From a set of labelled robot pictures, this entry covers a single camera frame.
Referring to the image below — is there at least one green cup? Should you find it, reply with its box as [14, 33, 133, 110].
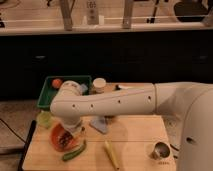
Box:
[36, 111, 51, 129]

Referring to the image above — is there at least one blue sponge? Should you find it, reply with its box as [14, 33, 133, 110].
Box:
[80, 84, 88, 94]

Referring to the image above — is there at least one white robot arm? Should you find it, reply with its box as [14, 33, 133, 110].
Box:
[50, 81, 213, 171]

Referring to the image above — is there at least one dark grape bunch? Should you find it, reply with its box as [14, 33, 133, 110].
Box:
[59, 132, 72, 146]

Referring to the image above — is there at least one metal cup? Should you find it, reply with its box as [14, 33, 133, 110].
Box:
[152, 142, 170, 160]

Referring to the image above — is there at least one white cup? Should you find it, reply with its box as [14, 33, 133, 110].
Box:
[93, 78, 106, 94]

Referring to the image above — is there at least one orange fruit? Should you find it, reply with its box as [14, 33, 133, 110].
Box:
[51, 78, 63, 89]

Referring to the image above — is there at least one black cable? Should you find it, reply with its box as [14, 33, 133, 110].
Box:
[169, 143, 180, 153]

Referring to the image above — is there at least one grey blue cloth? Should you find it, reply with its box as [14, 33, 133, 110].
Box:
[90, 116, 108, 134]

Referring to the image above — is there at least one green plastic tray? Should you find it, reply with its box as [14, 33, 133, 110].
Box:
[37, 75, 92, 111]

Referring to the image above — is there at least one red bowl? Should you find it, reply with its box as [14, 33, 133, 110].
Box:
[50, 123, 81, 152]

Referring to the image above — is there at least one green cucumber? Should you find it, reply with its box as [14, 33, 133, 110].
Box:
[62, 140, 87, 162]

